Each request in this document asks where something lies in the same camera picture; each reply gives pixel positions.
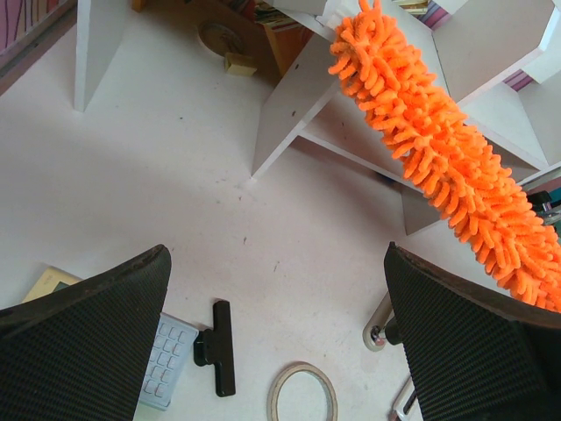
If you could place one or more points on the black silver pen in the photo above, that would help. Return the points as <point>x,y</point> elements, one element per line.
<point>404,402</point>

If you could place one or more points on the mint green desk organizer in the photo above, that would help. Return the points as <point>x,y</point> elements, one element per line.
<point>545,200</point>

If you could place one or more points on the yellow sticky notes under shelf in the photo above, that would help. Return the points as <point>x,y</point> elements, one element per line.
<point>239,64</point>

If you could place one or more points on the orange microfiber duster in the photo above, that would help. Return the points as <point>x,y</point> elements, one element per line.
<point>448,160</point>

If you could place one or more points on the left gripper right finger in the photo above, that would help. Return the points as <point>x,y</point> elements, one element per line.
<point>473,353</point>

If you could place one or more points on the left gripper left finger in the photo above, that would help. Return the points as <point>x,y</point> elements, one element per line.
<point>81,353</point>

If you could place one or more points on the black T-shaped clip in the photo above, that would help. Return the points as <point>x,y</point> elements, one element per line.
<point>214,347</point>

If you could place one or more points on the white wooden bookshelf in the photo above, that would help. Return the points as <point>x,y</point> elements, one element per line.
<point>306,102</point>

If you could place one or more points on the black white stapler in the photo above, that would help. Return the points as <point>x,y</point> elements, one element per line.
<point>382,328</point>

